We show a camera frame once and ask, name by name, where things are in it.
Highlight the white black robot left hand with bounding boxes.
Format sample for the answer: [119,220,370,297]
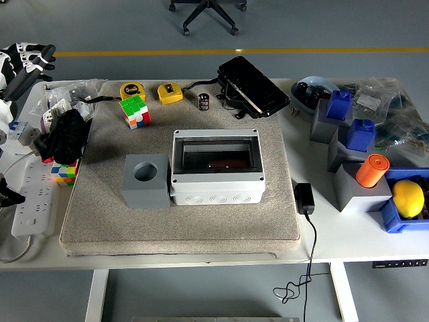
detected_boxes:
[0,42,57,133]

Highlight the orange cylinder battery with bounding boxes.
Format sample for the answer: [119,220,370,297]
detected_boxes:
[355,153,390,189]
[208,160,247,170]

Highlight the grey junction box clear lid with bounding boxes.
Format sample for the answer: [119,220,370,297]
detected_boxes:
[170,129,265,206]

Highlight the clear bags of small parts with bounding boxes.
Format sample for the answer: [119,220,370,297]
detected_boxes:
[29,78,108,121]

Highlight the white blue circuit breaker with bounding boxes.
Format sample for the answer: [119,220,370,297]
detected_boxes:
[7,119,30,148]

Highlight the white socket block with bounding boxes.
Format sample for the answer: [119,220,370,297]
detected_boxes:
[25,127,44,150]

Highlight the black cloth bundle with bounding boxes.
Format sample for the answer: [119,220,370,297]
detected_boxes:
[33,109,90,164]

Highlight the small Rubik's cube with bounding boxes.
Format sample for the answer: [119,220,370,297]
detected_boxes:
[50,158,81,188]

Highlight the yellow tape measure 5m label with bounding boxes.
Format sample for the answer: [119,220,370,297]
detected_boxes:
[119,82,147,101]

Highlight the large Rubik's cube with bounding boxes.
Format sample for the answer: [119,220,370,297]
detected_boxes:
[119,95,152,130]

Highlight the white power strip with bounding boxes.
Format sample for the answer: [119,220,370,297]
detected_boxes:
[11,160,56,239]

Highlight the yellow tape measure black label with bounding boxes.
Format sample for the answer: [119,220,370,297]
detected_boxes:
[157,83,184,106]

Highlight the grey block with round hole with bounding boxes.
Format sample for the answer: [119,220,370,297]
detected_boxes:
[121,153,172,209]

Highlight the black office chair base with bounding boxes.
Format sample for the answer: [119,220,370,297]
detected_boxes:
[169,0,248,37]

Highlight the black glossy case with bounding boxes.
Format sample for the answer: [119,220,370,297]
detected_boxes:
[216,56,291,119]

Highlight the white table leg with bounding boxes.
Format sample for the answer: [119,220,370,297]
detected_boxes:
[84,268,110,322]
[330,262,359,322]

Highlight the grey-brown mat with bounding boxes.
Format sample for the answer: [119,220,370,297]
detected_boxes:
[59,79,302,258]

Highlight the light blue bowl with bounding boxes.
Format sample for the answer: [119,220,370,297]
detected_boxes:
[290,75,341,117]

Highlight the black component in bowl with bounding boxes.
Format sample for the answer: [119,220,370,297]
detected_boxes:
[307,85,328,109]

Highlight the grey block holder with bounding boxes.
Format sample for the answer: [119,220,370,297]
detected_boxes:
[327,126,379,174]
[309,98,355,145]
[332,162,393,213]

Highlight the black power adapter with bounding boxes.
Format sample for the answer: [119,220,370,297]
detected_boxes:
[294,182,316,215]

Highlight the blue plastic block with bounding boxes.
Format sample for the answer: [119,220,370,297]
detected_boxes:
[325,89,353,121]
[345,118,376,152]

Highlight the clear bags of components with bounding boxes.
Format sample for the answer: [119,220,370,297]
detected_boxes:
[341,76,429,168]

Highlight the blue plastic bin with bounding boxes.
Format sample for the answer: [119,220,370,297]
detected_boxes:
[379,167,429,234]

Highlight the yellow lemon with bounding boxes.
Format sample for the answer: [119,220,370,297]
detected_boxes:
[391,180,426,219]

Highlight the black table control panel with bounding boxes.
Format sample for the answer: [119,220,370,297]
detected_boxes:
[371,260,429,268]

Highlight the black lanyard strap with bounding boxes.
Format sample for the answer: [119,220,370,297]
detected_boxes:
[76,95,122,103]
[183,78,219,91]

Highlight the grey round cable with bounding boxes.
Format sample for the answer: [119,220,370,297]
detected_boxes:
[0,150,38,182]

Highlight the white power cable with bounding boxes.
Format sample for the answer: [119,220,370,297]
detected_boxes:
[0,234,36,264]

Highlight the black adapter cord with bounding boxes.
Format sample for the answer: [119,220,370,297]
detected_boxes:
[273,213,331,322]

